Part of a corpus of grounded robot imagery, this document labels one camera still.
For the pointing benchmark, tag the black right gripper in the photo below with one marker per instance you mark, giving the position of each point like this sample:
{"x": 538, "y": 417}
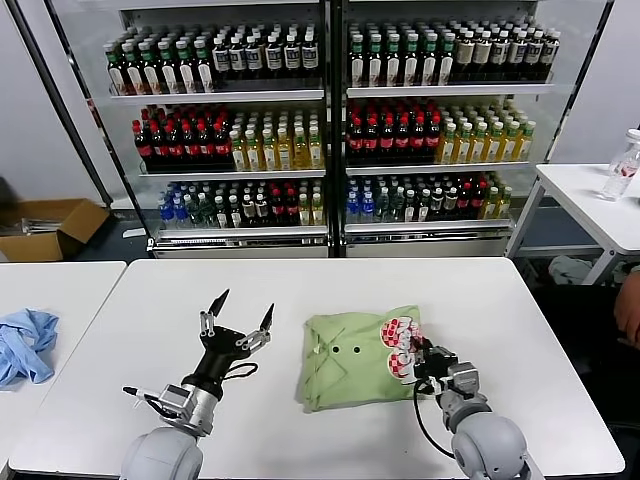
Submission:
{"x": 440, "y": 362}

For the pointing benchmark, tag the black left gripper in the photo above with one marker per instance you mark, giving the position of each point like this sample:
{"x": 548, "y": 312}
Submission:
{"x": 220, "y": 350}

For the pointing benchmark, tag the light green t-shirt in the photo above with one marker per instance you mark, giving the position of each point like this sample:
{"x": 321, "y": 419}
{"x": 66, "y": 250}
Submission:
{"x": 350, "y": 380}

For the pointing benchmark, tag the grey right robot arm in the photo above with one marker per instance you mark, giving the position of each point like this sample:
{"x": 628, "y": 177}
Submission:
{"x": 490, "y": 445}

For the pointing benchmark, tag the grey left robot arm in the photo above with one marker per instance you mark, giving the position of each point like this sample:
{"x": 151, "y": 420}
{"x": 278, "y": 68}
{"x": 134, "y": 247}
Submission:
{"x": 160, "y": 455}

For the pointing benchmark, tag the person in black clothes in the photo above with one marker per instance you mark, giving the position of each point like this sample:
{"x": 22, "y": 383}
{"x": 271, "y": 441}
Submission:
{"x": 575, "y": 340}

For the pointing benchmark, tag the bare person hand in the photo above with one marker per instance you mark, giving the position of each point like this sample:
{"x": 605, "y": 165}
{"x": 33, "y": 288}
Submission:
{"x": 630, "y": 315}

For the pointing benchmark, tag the white cap dark drink bottle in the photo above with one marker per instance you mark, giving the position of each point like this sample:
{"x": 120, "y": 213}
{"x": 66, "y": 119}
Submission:
{"x": 436, "y": 206}
{"x": 409, "y": 209}
{"x": 248, "y": 212}
{"x": 449, "y": 205}
{"x": 262, "y": 212}
{"x": 422, "y": 207}
{"x": 235, "y": 215}
{"x": 222, "y": 215}

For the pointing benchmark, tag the green tinted water bottle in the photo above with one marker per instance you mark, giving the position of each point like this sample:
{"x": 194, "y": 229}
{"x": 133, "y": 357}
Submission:
{"x": 382, "y": 207}
{"x": 196, "y": 215}
{"x": 209, "y": 215}
{"x": 396, "y": 207}

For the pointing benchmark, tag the blue water bottle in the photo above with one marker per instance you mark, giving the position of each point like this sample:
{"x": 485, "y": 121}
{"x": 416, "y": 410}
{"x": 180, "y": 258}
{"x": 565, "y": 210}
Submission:
{"x": 165, "y": 215}
{"x": 353, "y": 207}
{"x": 368, "y": 207}
{"x": 180, "y": 215}

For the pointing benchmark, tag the red cap cola bottle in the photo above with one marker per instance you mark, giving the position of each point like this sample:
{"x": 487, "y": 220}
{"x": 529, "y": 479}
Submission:
{"x": 433, "y": 142}
{"x": 403, "y": 142}
{"x": 476, "y": 202}
{"x": 277, "y": 212}
{"x": 418, "y": 142}
{"x": 355, "y": 142}
{"x": 141, "y": 147}
{"x": 221, "y": 147}
{"x": 172, "y": 147}
{"x": 204, "y": 147}
{"x": 462, "y": 202}
{"x": 291, "y": 212}
{"x": 386, "y": 142}
{"x": 188, "y": 147}
{"x": 157, "y": 147}
{"x": 371, "y": 142}

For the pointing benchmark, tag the small white flat object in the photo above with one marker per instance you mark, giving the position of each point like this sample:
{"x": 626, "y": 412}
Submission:
{"x": 133, "y": 233}

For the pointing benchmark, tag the yellow juice bottle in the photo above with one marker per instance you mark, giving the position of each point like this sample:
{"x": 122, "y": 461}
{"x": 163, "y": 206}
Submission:
{"x": 504, "y": 204}
{"x": 509, "y": 146}
{"x": 463, "y": 147}
{"x": 490, "y": 205}
{"x": 304, "y": 212}
{"x": 238, "y": 155}
{"x": 269, "y": 155}
{"x": 253, "y": 155}
{"x": 447, "y": 147}
{"x": 317, "y": 212}
{"x": 479, "y": 147}
{"x": 284, "y": 155}
{"x": 494, "y": 147}
{"x": 300, "y": 154}
{"x": 525, "y": 145}
{"x": 315, "y": 154}

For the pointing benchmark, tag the grey crumpled cloth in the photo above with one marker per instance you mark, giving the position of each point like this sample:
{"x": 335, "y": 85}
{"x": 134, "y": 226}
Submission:
{"x": 569, "y": 267}

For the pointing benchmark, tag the crumpled light blue cloth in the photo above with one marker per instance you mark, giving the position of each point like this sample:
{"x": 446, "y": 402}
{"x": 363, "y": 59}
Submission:
{"x": 25, "y": 345}

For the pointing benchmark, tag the open cardboard box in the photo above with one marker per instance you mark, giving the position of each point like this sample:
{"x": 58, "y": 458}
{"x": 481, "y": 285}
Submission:
{"x": 35, "y": 247}

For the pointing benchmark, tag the white side table with legs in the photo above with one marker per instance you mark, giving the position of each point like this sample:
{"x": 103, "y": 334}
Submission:
{"x": 575, "y": 192}

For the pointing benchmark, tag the bundle of metal rods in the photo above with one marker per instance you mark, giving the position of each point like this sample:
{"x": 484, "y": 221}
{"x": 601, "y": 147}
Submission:
{"x": 30, "y": 227}

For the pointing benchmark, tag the white beverage display cabinet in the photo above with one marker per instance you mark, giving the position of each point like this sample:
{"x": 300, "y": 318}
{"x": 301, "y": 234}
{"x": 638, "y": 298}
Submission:
{"x": 450, "y": 91}
{"x": 225, "y": 96}

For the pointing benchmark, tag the green cap tea bottle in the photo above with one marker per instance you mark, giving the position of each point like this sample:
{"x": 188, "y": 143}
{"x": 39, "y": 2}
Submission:
{"x": 410, "y": 65}
{"x": 203, "y": 74}
{"x": 114, "y": 75}
{"x": 357, "y": 65}
{"x": 132, "y": 75}
{"x": 149, "y": 75}
{"x": 167, "y": 74}
{"x": 374, "y": 65}
{"x": 392, "y": 65}
{"x": 185, "y": 74}
{"x": 428, "y": 65}
{"x": 445, "y": 65}

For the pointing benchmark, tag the clear bottle with red label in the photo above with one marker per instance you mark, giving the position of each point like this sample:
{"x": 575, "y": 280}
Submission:
{"x": 616, "y": 185}

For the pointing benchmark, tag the white cap dark label bottle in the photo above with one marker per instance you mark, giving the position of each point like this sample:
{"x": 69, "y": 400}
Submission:
{"x": 220, "y": 60}
{"x": 533, "y": 52}
{"x": 292, "y": 58}
{"x": 499, "y": 52}
{"x": 253, "y": 60}
{"x": 236, "y": 60}
{"x": 550, "y": 52}
{"x": 309, "y": 58}
{"x": 516, "y": 52}
{"x": 273, "y": 59}

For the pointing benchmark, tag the black diagonal metal pole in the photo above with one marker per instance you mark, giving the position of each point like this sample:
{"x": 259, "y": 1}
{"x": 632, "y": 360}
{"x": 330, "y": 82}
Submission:
{"x": 60, "y": 107}

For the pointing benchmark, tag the transparent cabinet side panel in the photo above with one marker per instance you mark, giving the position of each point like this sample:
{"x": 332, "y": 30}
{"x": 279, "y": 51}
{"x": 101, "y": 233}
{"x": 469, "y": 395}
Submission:
{"x": 570, "y": 75}
{"x": 95, "y": 75}

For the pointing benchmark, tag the clear white cap bottle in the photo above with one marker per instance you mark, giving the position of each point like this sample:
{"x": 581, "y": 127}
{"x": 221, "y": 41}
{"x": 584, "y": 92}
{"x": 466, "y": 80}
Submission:
{"x": 631, "y": 136}

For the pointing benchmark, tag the beige label tea bottle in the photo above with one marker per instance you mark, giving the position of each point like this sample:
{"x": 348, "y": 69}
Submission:
{"x": 464, "y": 52}
{"x": 481, "y": 52}

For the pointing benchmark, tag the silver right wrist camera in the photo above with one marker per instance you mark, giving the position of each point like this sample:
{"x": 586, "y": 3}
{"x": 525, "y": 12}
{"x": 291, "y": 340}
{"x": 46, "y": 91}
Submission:
{"x": 464, "y": 377}

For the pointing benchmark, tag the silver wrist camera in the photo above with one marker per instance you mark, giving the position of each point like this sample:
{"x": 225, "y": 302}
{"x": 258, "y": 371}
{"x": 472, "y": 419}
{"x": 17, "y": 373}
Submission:
{"x": 464, "y": 377}
{"x": 175, "y": 400}

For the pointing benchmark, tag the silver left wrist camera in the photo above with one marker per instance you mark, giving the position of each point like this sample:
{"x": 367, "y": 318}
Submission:
{"x": 175, "y": 400}

